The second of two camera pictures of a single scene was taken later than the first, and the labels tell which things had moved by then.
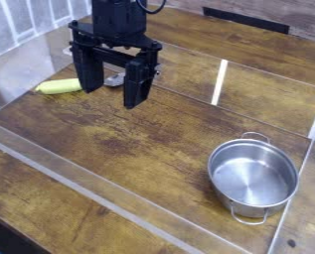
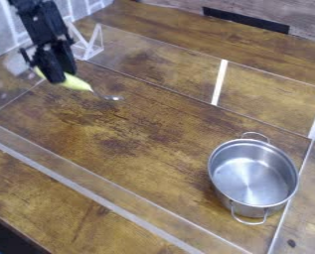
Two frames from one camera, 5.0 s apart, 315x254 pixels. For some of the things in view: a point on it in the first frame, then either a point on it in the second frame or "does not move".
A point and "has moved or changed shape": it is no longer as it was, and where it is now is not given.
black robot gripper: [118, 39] to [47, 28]
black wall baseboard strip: [245, 20] does not move
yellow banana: [73, 84] has moved or changed shape
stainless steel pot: [254, 175] does not move
